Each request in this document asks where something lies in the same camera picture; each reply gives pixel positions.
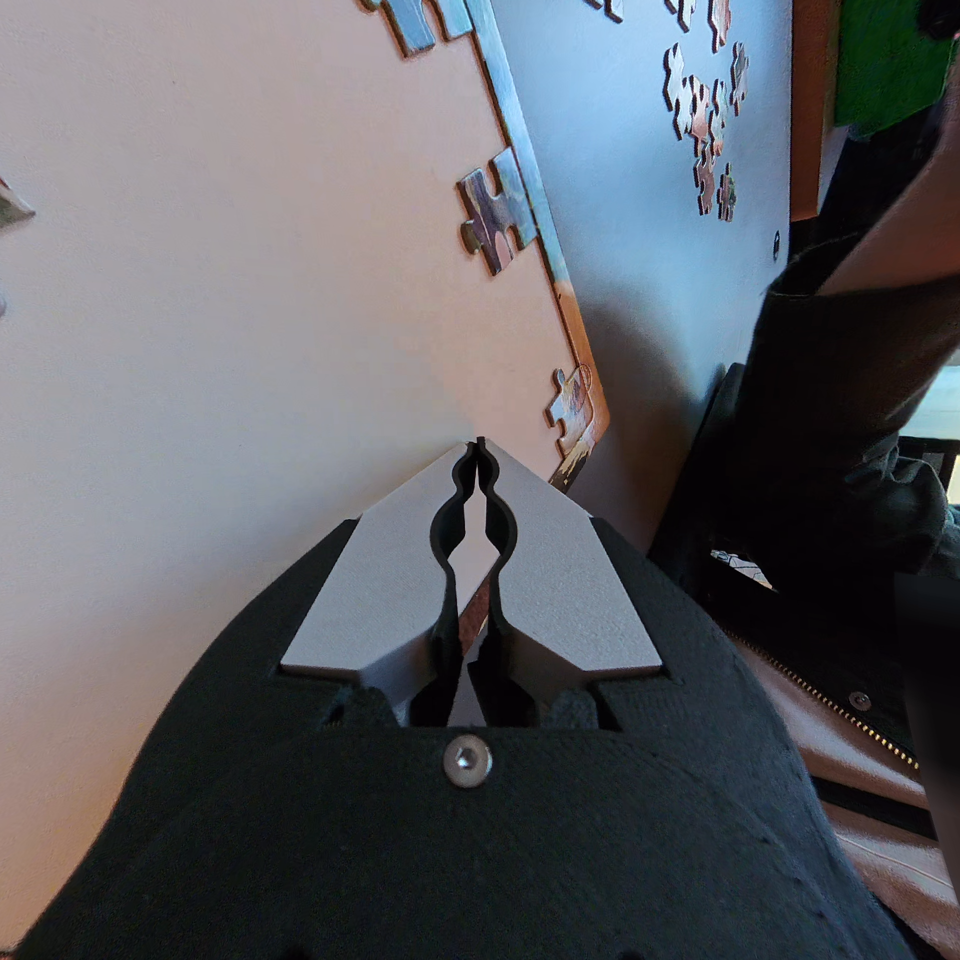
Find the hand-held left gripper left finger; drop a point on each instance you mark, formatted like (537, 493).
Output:
(360, 600)

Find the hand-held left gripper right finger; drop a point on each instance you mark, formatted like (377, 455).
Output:
(577, 600)

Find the jigsaw puzzle board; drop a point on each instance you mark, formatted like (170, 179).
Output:
(225, 300)

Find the person's right forearm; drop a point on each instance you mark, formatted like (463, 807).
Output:
(900, 225)

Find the orange blue puzzle piece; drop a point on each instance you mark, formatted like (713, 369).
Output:
(574, 409)

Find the person's dark jacket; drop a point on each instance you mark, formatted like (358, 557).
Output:
(787, 615)

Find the person's brown shirt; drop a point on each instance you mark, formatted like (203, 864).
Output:
(825, 742)

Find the blue purple puzzle piece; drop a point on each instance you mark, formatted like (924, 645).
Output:
(495, 217)

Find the cluster of loose puzzle pieces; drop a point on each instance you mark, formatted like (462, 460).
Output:
(701, 127)

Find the grey white puzzle piece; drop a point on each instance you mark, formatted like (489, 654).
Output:
(11, 210)

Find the light blue puzzle piece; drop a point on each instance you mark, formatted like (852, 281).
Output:
(416, 22)

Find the dark blue puzzle piece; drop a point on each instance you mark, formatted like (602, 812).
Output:
(609, 7)

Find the green plastic bin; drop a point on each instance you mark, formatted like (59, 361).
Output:
(892, 67)

